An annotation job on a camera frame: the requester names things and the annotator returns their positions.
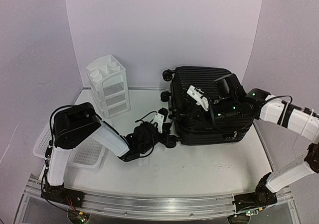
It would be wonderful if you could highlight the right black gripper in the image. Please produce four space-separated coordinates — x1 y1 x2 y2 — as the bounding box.
187 97 237 130

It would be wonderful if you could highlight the black ribbed hard-shell suitcase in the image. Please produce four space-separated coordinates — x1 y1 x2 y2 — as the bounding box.
160 66 253 146

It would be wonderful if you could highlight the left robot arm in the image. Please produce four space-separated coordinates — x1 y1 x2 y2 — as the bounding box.
41 102 177 207

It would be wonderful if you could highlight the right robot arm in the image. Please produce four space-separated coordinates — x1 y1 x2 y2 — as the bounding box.
187 74 319 214

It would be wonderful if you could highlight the white perforated plastic basket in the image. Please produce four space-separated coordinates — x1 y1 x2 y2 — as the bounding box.
32 124 106 171

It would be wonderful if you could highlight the white plastic drawer organizer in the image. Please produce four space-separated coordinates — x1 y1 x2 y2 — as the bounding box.
86 55 131 119

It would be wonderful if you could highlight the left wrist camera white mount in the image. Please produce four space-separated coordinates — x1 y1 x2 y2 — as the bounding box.
151 108 168 133

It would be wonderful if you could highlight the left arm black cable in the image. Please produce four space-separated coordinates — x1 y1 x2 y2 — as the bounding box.
46 104 160 160

